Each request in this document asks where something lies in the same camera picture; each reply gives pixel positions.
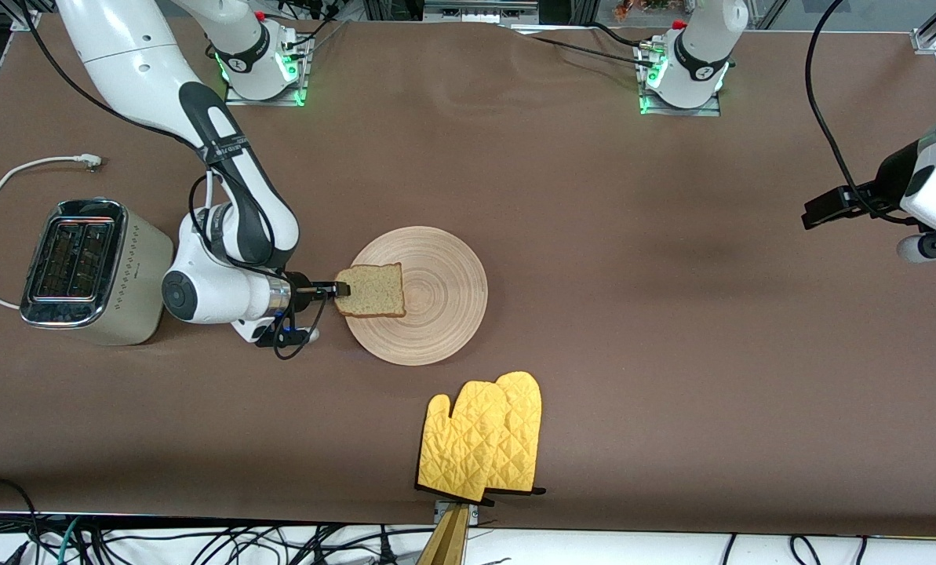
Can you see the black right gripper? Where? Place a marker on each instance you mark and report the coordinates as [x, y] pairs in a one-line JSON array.
[[301, 289]]

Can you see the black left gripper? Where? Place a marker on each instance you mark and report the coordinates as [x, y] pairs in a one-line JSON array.
[[891, 177]]

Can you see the brown bread slice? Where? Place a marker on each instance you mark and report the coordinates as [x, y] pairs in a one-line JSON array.
[[373, 290]]

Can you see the round wooden plate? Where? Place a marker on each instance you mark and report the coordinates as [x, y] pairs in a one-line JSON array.
[[436, 314]]

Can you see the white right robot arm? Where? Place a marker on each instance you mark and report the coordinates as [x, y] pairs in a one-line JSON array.
[[146, 71]]

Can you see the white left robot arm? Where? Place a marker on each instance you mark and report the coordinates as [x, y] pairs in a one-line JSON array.
[[699, 55]]

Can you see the cream and chrome toaster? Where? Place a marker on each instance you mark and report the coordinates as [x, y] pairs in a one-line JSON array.
[[142, 282]]

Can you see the yellow quilted oven mitt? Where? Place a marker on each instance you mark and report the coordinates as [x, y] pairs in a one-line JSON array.
[[524, 424], [460, 447]]

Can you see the brown table cover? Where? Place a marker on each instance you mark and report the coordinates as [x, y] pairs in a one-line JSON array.
[[593, 235]]

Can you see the wooden slat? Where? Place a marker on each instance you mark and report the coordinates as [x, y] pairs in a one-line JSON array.
[[448, 541]]

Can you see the aluminium table corner bracket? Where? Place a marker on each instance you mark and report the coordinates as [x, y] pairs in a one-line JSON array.
[[925, 41], [25, 20]]

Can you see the small metal clamp bracket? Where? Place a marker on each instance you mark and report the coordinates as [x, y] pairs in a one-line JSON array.
[[439, 510]]

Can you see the grey metal frame rail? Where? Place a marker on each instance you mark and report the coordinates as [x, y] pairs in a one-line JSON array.
[[479, 11]]

